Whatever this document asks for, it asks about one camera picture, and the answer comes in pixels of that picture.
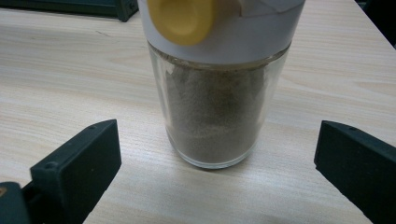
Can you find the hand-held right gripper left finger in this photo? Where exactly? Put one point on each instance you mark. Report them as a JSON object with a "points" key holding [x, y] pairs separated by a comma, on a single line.
{"points": [[74, 168]]}

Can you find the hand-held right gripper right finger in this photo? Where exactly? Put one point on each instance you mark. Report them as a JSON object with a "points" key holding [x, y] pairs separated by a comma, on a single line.
{"points": [[361, 161]]}

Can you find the glass seasoning jar yellow button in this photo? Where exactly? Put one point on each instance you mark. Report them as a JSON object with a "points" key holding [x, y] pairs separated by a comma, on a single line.
{"points": [[218, 102]]}

